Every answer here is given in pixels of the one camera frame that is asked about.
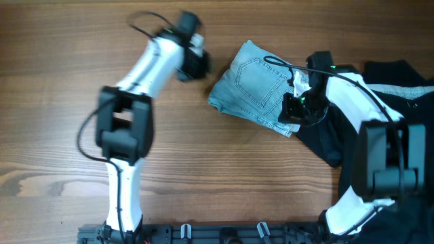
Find light blue denim shorts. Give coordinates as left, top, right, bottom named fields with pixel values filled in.
left=208, top=40, right=308, bottom=137

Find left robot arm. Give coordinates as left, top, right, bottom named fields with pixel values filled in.
left=95, top=11, right=210, bottom=243

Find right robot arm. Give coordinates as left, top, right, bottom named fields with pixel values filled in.
left=278, top=52, right=426, bottom=242

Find black garment pile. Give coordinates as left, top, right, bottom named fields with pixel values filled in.
left=296, top=60, right=433, bottom=244

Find right white rail clip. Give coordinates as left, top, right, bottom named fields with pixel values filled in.
left=256, top=222, right=271, bottom=239

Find white rail clip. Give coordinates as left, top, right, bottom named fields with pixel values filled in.
left=256, top=222, right=271, bottom=239
left=180, top=224, right=192, bottom=239

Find left white rail clip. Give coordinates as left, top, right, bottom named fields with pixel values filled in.
left=180, top=224, right=192, bottom=239

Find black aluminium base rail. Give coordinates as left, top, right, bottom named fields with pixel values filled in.
left=77, top=222, right=330, bottom=244

